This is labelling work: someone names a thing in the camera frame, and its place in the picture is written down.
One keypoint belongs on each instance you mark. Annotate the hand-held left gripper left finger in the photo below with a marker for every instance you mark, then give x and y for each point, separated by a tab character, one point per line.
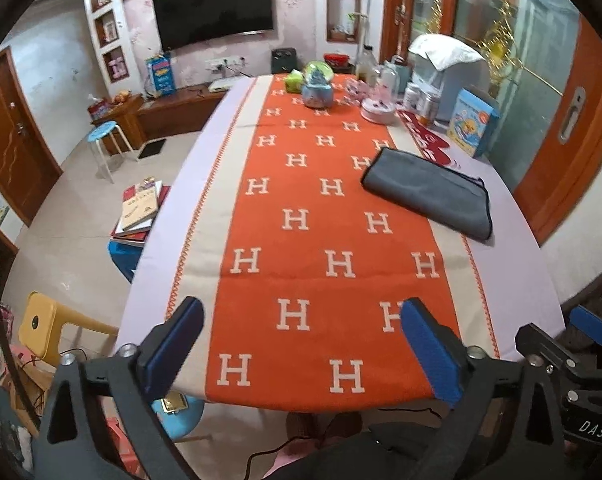
173	347

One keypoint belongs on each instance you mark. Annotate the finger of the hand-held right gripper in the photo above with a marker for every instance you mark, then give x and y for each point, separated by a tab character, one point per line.
588	322
548	342

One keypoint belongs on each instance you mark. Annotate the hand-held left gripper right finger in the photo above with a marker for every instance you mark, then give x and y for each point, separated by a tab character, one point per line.
431	355

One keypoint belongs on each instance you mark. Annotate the grey towel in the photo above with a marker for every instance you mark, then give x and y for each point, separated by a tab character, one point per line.
426	195

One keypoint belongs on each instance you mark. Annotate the light blue plastic stool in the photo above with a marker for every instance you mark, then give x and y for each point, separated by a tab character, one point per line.
183	417

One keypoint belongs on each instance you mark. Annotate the stack of books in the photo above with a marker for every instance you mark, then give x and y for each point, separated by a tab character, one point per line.
131	237

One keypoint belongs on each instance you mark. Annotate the yellow plastic chair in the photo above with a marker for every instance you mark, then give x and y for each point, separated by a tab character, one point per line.
46	322

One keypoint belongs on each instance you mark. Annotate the beige book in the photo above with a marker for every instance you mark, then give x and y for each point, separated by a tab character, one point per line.
140	205

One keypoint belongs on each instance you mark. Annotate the orange door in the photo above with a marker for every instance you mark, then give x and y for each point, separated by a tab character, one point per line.
576	160

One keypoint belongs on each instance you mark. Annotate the orange patterned tablecloth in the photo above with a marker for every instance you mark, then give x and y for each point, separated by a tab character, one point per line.
331	220

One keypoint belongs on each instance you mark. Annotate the black floor mat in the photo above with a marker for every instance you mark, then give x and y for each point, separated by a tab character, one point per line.
152	150

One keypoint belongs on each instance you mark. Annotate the red mat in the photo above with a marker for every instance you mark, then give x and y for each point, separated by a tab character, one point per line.
428	142

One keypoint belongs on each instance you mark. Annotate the blue round stool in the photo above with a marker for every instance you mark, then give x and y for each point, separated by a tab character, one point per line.
103	132

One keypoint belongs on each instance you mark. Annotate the blue cartoon box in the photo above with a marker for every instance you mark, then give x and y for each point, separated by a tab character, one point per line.
473	122

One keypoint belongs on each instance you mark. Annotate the wooden television cabinet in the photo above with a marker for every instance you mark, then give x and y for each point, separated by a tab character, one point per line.
166	110

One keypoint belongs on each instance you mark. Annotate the metal lidded jar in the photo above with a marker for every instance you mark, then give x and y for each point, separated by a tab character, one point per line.
429	107

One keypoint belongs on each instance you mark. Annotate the red tissue box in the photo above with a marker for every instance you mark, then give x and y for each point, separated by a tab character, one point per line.
99	109

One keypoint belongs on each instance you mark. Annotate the white lidded jar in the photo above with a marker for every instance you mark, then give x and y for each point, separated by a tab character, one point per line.
412	99

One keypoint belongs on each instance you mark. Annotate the brown wooden door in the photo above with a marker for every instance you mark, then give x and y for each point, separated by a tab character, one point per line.
13	140

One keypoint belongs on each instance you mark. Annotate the white water dispenser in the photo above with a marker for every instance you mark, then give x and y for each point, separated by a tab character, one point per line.
448	90

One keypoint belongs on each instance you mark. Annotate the white router box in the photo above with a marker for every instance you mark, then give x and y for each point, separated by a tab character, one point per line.
220	85

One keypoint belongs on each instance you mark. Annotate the blue box on cabinet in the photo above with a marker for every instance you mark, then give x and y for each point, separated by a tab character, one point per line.
160	75

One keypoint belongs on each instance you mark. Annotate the clear plastic bottle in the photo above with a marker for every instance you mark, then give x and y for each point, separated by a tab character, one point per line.
388	82

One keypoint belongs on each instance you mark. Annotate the blue snow globe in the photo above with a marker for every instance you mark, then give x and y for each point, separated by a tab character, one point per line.
317	87

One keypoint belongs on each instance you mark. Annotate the green tissue box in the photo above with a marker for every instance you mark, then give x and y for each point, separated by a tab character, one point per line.
295	81

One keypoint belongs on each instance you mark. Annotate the glass bottle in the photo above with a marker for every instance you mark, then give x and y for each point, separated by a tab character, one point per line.
365	65

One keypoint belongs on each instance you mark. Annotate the white cloth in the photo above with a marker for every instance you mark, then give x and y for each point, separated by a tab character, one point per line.
443	51

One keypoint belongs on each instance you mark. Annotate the black flat television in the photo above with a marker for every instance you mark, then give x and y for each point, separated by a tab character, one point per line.
213	7

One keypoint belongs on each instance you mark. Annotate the white wall socket strip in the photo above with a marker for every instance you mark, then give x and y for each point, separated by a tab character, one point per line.
224	63

